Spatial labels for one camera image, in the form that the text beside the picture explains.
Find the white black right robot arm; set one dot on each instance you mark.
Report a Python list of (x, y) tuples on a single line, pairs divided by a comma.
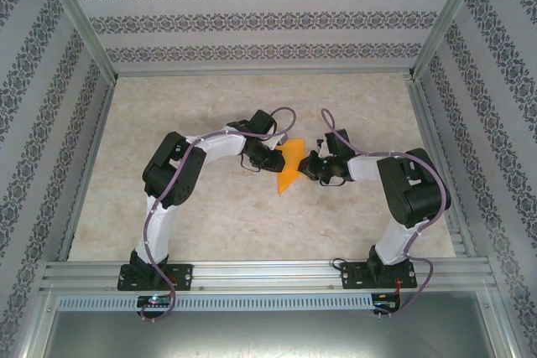
[(411, 198)]

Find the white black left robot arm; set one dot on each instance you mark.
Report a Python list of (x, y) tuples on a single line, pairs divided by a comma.
[(161, 232)]

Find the grey metal sheet panel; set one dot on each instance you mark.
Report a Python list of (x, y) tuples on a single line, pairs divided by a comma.
[(268, 337)]

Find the aluminium side rail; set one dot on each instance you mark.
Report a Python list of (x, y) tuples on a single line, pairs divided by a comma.
[(424, 123), (89, 165)]

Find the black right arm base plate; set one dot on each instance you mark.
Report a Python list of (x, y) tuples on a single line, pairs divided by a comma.
[(350, 276)]

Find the aluminium mounting rail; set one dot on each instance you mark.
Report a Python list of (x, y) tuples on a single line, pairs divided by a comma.
[(268, 274)]

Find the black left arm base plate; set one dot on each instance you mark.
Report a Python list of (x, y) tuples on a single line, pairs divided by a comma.
[(182, 276)]

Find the aluminium frame post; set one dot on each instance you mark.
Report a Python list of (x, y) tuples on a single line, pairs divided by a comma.
[(75, 10), (509, 324), (35, 324), (450, 10)]

